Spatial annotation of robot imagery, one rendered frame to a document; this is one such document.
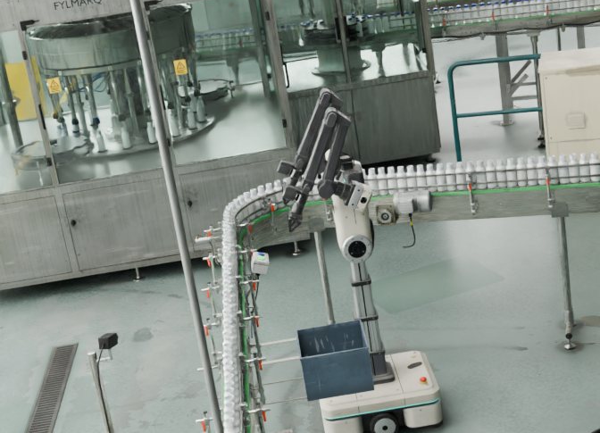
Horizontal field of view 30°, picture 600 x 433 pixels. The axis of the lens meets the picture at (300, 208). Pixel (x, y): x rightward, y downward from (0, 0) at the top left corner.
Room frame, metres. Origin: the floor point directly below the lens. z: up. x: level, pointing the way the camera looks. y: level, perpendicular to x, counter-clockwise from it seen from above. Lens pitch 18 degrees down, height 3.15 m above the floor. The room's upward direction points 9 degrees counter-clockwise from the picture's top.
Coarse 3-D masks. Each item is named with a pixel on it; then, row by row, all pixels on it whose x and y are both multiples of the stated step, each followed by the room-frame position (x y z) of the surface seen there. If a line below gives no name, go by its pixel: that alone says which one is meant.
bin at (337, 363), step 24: (312, 336) 4.86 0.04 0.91; (336, 336) 4.86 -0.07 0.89; (360, 336) 4.86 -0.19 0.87; (288, 360) 4.59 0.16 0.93; (312, 360) 4.55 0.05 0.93; (336, 360) 4.55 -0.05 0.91; (360, 360) 4.56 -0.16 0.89; (264, 384) 4.80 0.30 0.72; (312, 384) 4.55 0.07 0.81; (336, 384) 4.55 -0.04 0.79; (360, 384) 4.55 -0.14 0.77
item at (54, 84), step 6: (180, 60) 8.31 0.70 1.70; (174, 66) 8.31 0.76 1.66; (180, 66) 8.31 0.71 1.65; (186, 66) 8.31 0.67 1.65; (180, 72) 8.31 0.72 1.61; (186, 72) 8.31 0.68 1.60; (54, 78) 8.29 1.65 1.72; (48, 84) 8.29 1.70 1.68; (54, 84) 8.29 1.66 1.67; (60, 84) 8.29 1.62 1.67; (54, 90) 8.29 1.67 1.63; (60, 90) 8.29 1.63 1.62
